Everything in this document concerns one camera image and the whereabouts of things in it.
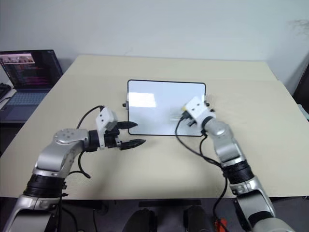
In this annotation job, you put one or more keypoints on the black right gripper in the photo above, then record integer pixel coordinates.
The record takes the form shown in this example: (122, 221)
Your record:
(191, 121)

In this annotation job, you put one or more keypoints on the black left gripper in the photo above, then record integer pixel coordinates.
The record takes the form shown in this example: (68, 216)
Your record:
(111, 140)

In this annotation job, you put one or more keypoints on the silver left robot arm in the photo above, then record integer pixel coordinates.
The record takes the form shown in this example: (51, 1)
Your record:
(62, 149)

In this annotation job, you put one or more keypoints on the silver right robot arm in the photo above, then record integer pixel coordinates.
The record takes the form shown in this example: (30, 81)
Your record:
(231, 149)

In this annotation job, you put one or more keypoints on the small black-framed whiteboard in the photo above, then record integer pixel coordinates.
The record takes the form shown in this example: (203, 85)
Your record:
(157, 113)

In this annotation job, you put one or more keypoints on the dark rounded shape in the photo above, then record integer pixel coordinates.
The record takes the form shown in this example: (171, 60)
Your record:
(198, 218)
(141, 221)

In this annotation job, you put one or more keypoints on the small red object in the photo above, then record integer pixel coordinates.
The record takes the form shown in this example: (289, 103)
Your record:
(220, 224)

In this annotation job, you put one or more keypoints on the open blue laptop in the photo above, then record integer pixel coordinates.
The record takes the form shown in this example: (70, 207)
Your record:
(26, 72)

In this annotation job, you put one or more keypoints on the black object beside laptop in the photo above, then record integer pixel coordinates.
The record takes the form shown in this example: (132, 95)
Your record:
(4, 90)

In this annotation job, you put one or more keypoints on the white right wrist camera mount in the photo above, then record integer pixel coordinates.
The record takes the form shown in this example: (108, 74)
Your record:
(196, 107)

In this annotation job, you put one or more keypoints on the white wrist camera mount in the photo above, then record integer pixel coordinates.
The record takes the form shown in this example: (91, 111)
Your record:
(196, 107)
(106, 118)

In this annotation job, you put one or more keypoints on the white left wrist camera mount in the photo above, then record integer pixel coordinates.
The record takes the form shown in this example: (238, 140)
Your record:
(106, 118)

